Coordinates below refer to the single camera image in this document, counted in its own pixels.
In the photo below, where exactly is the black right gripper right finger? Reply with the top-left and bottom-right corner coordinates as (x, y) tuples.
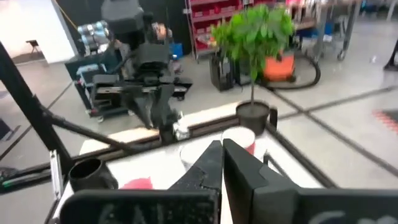
(223, 138), (398, 224)

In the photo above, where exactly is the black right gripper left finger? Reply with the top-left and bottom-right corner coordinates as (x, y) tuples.
(58, 139), (223, 224)

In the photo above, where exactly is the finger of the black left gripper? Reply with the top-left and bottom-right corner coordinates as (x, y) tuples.
(126, 93), (155, 130)
(155, 83), (180, 127)

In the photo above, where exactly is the large cream ceramic mug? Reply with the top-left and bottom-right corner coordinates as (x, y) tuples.
(178, 141), (218, 172)

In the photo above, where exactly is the pink ceramic mug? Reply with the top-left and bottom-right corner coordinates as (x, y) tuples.
(119, 176), (154, 190)

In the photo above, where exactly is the black ceramic mug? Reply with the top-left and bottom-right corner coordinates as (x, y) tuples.
(68, 157), (119, 192)

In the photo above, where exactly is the blue storage box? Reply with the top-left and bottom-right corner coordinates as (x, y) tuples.
(169, 42), (184, 60)

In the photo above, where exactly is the silver metal clamp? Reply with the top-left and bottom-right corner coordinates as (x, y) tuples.
(173, 111), (191, 141)

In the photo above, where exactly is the black floor box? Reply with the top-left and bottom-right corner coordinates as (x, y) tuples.
(209, 52), (238, 91)

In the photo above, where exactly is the grey blue rolls stack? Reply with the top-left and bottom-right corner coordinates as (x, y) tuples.
(76, 20), (110, 56)

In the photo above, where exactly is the black equipment cart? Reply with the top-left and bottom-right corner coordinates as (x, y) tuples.
(64, 52), (193, 121)

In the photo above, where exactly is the green potted plant black pot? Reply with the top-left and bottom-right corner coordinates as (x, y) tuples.
(210, 3), (296, 136)

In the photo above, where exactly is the red bin storage rack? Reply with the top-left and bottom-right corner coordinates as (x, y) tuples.
(185, 0), (247, 59)

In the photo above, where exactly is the orange shop vacuum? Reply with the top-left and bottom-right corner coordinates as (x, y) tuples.
(262, 51), (296, 83)

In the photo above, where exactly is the small black stool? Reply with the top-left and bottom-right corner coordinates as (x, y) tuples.
(25, 39), (42, 54)

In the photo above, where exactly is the black hazard-striped floor mat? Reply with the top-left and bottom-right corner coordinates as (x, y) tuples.
(372, 108), (398, 134)

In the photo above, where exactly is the metal workbench on casters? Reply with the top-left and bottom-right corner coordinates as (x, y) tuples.
(292, 0), (363, 62)

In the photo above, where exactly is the black stand foot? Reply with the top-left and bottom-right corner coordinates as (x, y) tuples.
(383, 39), (398, 72)

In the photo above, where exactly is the silver frame bracket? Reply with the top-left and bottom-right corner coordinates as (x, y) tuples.
(49, 149), (63, 200)

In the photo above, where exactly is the black aluminium table frame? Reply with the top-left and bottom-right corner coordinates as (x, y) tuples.
(0, 40), (340, 224)

